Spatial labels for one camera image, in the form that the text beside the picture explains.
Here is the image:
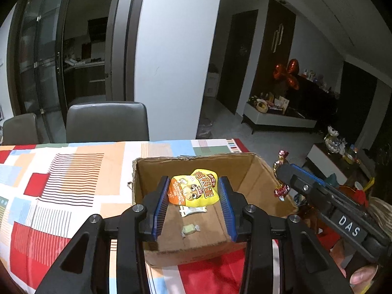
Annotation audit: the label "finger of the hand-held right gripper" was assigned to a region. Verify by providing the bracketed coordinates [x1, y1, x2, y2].
[290, 163, 341, 197]
[273, 164, 337, 219]

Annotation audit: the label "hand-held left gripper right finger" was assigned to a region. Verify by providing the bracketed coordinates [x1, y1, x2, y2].
[218, 176, 356, 294]

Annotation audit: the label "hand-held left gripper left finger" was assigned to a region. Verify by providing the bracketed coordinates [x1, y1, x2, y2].
[35, 176, 170, 294]

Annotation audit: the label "red gold candy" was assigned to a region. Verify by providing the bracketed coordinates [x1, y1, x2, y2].
[272, 150, 291, 202]

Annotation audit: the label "yellow snack packet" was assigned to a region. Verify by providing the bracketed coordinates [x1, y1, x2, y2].
[168, 169, 221, 208]

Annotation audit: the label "brown cardboard box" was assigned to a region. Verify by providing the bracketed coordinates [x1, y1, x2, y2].
[132, 153, 299, 268]

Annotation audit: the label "person's right hand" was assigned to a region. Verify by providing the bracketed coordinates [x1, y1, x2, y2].
[349, 263, 380, 287]

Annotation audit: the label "dark coffee table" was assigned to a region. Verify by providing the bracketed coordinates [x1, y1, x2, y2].
[306, 142, 368, 187]

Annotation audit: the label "green garment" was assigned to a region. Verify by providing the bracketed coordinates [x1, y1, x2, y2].
[325, 173, 348, 188]

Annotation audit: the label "white wrapped candy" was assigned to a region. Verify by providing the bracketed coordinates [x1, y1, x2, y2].
[179, 205, 209, 218]

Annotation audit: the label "red garment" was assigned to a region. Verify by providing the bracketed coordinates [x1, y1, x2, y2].
[352, 188, 370, 208]

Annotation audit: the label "green wrapped candy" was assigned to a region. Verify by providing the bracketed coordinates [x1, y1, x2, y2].
[181, 224, 201, 238]

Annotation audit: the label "white gold swan ornament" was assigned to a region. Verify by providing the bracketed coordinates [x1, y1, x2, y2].
[324, 125, 341, 154]

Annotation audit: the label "white low cabinet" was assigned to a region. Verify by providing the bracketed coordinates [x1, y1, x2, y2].
[242, 101, 317, 135]

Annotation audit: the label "dark sideboard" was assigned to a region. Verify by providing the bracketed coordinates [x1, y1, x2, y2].
[288, 73, 341, 123]

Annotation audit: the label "plastic bag on floor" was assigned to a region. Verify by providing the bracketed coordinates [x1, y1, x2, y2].
[196, 116, 214, 139]

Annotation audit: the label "row of small ornaments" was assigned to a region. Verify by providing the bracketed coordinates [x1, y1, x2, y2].
[298, 67, 332, 93]

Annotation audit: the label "grey leather dining chair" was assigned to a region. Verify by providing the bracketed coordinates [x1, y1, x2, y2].
[1, 113, 40, 146]
[66, 101, 150, 143]

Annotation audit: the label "colourful patchwork tablecloth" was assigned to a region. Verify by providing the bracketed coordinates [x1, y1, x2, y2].
[0, 139, 307, 294]

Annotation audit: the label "red foil balloons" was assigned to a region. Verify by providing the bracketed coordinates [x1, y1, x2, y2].
[273, 58, 302, 91]

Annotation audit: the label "dark interior door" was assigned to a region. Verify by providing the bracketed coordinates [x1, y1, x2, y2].
[217, 9, 258, 116]

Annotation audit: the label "tall dark cabinet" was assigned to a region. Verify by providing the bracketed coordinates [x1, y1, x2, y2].
[256, 0, 297, 98]

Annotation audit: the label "kitchen counter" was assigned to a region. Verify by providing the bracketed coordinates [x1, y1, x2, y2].
[63, 60, 106, 105]

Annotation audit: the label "black range hood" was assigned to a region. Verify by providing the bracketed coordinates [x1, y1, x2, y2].
[88, 17, 108, 42]

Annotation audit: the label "dark framed glass sliding door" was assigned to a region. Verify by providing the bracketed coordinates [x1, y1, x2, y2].
[6, 0, 141, 129]

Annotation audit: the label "white box by wall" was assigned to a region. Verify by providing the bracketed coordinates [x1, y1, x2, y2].
[205, 72, 220, 97]

